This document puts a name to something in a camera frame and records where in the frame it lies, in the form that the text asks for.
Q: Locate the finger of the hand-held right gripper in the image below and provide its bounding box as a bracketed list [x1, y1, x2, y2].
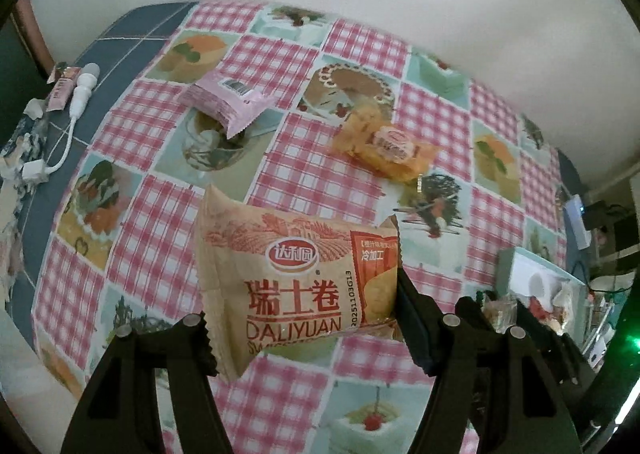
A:
[515, 301, 598, 385]
[455, 295, 493, 329]

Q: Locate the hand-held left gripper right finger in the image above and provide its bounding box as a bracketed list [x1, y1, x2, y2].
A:
[396, 268, 583, 454]

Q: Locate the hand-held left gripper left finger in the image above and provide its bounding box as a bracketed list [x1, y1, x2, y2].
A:
[60, 311, 233, 454]

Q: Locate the clear round cookie packet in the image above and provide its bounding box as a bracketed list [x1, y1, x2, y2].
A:
[482, 294, 521, 332]

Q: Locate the white snack packet red print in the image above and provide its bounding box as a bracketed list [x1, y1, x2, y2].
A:
[547, 281, 576, 329]

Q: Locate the white box with teal rim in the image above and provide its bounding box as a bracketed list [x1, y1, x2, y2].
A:
[495, 248, 591, 335]

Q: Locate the beige swiss roll packet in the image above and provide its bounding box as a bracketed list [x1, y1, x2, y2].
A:
[194, 184, 403, 383]

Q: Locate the white power strip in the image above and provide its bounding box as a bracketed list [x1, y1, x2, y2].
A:
[564, 195, 591, 249]

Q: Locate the black power adapter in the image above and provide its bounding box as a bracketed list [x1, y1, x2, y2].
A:
[585, 204, 621, 229]

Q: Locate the orange cake packet round label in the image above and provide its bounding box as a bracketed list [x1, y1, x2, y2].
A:
[332, 104, 441, 181]

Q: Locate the pink snack packet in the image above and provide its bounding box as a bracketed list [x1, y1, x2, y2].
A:
[178, 71, 277, 139]

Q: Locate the blue floral cloth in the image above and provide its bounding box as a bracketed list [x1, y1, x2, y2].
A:
[0, 119, 46, 195]

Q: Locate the small pink sachet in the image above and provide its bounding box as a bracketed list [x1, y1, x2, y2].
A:
[44, 64, 83, 112]

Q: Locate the checkered printed tablecloth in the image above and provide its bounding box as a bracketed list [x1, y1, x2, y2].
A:
[10, 1, 586, 454]

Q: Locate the brown wooden bar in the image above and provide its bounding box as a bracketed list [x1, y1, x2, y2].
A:
[12, 0, 56, 79]

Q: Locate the white cable adapter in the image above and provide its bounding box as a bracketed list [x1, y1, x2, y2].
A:
[22, 62, 101, 182]

